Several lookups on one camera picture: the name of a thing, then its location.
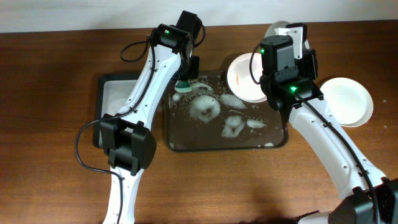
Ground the green yellow sponge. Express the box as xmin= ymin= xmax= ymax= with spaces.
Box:
xmin=174 ymin=80 xmax=192 ymax=93

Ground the pale green plate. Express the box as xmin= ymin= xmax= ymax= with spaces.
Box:
xmin=264 ymin=21 xmax=310 ymax=50

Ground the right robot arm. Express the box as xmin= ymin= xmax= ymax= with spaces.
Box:
xmin=256 ymin=21 xmax=397 ymax=224

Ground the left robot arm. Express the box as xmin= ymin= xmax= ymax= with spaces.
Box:
xmin=99 ymin=24 xmax=206 ymax=223

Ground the dark brown serving tray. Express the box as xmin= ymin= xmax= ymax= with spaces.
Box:
xmin=164 ymin=71 xmax=289 ymax=152

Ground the black soapy water tray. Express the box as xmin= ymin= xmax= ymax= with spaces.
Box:
xmin=92 ymin=73 xmax=147 ymax=149

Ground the pink white plate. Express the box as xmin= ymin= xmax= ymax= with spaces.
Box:
xmin=227 ymin=53 xmax=267 ymax=103

